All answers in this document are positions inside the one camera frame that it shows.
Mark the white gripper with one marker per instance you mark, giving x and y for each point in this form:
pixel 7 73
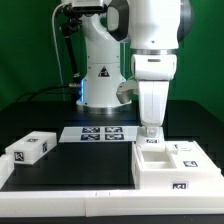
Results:
pixel 152 104

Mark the small white door panel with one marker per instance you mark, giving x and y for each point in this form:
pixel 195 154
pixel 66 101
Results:
pixel 153 144

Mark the white hinged door panel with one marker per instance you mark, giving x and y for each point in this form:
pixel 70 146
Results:
pixel 184 154

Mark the white cabinet body box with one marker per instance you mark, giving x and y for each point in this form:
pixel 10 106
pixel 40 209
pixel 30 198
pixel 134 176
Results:
pixel 154 171

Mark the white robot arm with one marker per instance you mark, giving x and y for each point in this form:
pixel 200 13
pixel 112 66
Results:
pixel 131 48

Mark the white cabinet top block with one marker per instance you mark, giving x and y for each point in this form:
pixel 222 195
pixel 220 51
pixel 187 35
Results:
pixel 29 149

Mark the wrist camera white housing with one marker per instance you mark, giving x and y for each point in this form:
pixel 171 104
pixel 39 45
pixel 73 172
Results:
pixel 125 91

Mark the white marker base plate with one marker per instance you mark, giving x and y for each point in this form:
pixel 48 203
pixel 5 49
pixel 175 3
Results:
pixel 98 134

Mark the white obstacle frame wall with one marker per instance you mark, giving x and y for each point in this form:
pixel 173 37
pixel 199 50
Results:
pixel 208 198

